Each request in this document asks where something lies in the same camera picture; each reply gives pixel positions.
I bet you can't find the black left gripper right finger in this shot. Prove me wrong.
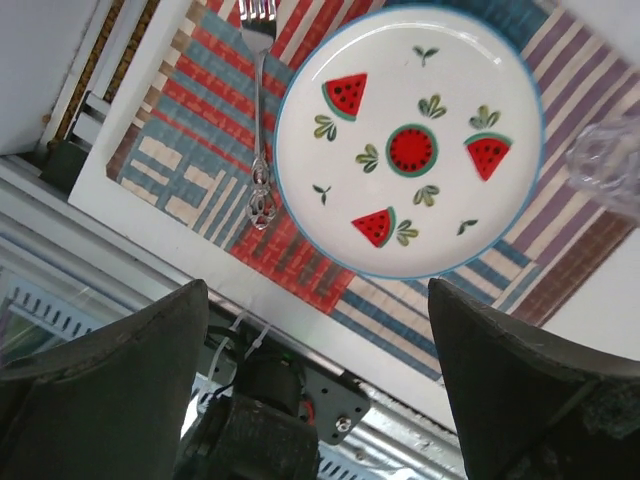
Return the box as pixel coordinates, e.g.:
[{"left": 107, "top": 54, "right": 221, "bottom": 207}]
[{"left": 428, "top": 279, "right": 639, "bottom": 479}]

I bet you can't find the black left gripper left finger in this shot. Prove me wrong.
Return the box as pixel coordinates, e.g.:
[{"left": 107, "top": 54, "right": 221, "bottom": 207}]
[{"left": 1, "top": 280, "right": 209, "bottom": 479}]

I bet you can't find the clear drinking glass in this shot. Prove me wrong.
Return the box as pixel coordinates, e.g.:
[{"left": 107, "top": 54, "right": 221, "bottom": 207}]
[{"left": 565, "top": 115, "right": 639, "bottom": 223}]

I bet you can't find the striped patchwork placemat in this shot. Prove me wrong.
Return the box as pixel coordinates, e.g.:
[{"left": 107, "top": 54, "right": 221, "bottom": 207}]
[{"left": 107, "top": 1, "right": 639, "bottom": 379}]

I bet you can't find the white watermelon pattern plate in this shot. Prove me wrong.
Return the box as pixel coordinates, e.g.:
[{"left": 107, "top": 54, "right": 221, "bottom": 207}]
[{"left": 273, "top": 4, "right": 545, "bottom": 279}]

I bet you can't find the silver ornate fork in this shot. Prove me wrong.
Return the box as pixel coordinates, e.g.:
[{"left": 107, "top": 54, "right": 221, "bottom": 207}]
[{"left": 238, "top": 0, "right": 277, "bottom": 230}]

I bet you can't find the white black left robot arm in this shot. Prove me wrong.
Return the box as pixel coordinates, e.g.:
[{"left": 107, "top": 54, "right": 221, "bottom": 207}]
[{"left": 1, "top": 279, "right": 639, "bottom": 479}]

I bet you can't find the grey slotted cable duct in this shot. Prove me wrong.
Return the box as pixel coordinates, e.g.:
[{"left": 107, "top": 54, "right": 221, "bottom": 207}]
[{"left": 3, "top": 276, "right": 102, "bottom": 341}]

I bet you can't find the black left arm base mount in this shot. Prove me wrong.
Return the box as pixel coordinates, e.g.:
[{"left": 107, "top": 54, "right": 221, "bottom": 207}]
[{"left": 298, "top": 363, "right": 371, "bottom": 445}]

